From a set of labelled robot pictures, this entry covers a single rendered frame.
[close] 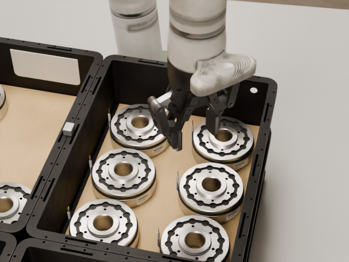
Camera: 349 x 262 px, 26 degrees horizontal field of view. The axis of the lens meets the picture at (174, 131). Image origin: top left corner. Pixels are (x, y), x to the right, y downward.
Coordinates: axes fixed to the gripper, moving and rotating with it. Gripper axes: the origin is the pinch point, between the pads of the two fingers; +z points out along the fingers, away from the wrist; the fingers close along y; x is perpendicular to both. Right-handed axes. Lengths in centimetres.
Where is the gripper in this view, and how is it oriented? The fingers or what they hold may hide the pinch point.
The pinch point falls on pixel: (193, 131)
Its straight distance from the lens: 107.0
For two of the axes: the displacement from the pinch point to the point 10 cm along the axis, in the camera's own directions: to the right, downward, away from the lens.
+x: 5.3, 6.0, -6.0
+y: -8.5, 3.7, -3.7
